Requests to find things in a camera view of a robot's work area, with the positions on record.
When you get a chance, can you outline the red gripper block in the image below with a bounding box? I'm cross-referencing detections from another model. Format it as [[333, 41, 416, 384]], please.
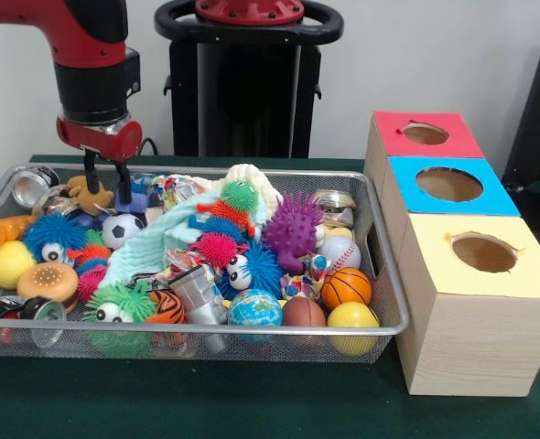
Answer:
[[55, 116, 143, 205]]

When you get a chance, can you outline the shallow metal mesh bin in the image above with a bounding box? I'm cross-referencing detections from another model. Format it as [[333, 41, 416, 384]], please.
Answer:
[[0, 162, 411, 366]]

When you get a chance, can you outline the wooden box with three holes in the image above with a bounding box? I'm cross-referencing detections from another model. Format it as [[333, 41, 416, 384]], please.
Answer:
[[362, 111, 540, 398]]

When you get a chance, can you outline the blue plastic toy block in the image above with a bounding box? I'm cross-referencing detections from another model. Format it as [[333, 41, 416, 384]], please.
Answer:
[[113, 185, 151, 216]]

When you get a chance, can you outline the black and white soccer ball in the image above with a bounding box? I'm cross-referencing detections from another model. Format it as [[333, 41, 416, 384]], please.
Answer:
[[101, 213, 146, 251]]

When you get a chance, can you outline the green spiky toy with eye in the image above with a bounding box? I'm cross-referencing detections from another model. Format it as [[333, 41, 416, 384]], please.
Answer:
[[82, 279, 159, 359]]

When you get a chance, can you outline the cream knit cloth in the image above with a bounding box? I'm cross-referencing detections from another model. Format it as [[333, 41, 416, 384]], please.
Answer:
[[223, 163, 284, 216]]

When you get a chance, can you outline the blue spiky toy with eyes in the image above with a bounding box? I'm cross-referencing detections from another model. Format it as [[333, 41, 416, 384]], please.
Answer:
[[217, 240, 284, 298]]

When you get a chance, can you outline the purple spiky monster toy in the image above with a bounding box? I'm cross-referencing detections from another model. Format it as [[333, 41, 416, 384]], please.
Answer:
[[260, 190, 325, 275]]

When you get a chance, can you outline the globe print ball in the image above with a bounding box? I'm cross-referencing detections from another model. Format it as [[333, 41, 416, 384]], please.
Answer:
[[227, 288, 284, 344]]

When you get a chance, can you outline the white baseball toy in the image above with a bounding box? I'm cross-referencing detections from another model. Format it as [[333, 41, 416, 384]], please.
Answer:
[[319, 235, 362, 271]]

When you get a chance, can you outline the orange basketball toy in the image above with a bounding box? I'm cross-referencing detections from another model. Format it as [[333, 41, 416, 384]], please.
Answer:
[[320, 266, 373, 311]]

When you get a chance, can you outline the yellow ball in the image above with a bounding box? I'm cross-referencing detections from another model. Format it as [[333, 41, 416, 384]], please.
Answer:
[[327, 302, 381, 357]]

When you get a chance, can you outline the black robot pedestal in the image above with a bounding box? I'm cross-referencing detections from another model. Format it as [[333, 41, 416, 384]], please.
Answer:
[[154, 0, 344, 159]]

